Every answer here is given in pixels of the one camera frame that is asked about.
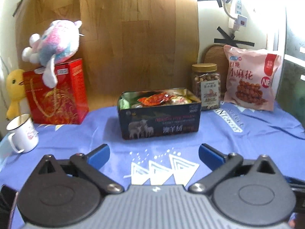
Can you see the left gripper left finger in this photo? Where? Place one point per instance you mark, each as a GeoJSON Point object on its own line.
{"type": "Point", "coordinates": [88, 166]}

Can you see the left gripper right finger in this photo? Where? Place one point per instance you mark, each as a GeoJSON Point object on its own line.
{"type": "Point", "coordinates": [222, 168]}

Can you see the red spicy snack packet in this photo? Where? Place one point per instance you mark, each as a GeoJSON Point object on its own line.
{"type": "Point", "coordinates": [156, 99]}

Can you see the green snack packet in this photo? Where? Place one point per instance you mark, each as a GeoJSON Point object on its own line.
{"type": "Point", "coordinates": [123, 103]}

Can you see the blue printed tablecloth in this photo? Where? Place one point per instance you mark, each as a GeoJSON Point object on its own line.
{"type": "Point", "coordinates": [231, 128]}

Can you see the red gift box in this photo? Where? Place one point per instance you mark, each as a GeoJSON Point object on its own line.
{"type": "Point", "coordinates": [64, 104]}

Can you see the white enamel mug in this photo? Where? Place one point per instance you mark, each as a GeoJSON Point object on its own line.
{"type": "Point", "coordinates": [23, 137]}

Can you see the black sheep tin box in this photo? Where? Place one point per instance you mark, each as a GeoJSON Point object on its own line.
{"type": "Point", "coordinates": [179, 115]}

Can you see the nut jar gold lid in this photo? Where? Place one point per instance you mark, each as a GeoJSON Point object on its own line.
{"type": "Point", "coordinates": [206, 85]}

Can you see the pink snack bag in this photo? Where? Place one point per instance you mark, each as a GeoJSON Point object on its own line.
{"type": "Point", "coordinates": [250, 76]}

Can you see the yellow duck plush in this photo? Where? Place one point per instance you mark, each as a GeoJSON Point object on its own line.
{"type": "Point", "coordinates": [16, 91]}

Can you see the wooden cutting board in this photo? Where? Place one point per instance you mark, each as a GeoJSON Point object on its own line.
{"type": "Point", "coordinates": [215, 54]}

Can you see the pink blue plush toy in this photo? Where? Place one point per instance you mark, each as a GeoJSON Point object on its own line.
{"type": "Point", "coordinates": [56, 45]}

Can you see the wooden backdrop panel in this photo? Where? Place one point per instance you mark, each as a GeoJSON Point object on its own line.
{"type": "Point", "coordinates": [125, 45]}

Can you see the white power strip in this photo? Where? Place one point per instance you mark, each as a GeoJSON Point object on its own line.
{"type": "Point", "coordinates": [233, 9]}

